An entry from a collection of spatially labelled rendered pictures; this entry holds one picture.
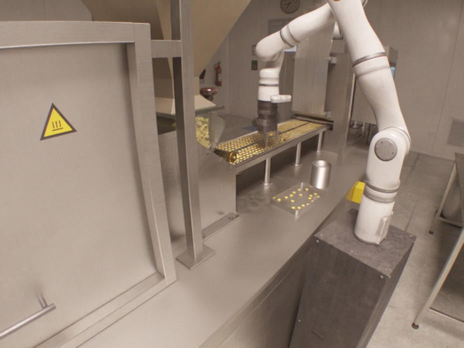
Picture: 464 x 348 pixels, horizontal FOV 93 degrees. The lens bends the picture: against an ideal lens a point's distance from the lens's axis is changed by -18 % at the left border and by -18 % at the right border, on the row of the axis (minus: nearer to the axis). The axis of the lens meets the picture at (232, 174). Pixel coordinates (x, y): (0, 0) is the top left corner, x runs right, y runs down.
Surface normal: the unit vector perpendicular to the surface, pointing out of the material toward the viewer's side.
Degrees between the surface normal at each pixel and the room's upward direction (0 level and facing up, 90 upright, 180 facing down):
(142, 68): 90
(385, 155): 93
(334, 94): 90
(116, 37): 90
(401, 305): 0
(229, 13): 114
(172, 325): 0
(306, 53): 71
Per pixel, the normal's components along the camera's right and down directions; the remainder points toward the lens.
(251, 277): 0.00, -0.91
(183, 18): 0.76, 0.26
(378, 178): -0.77, 0.26
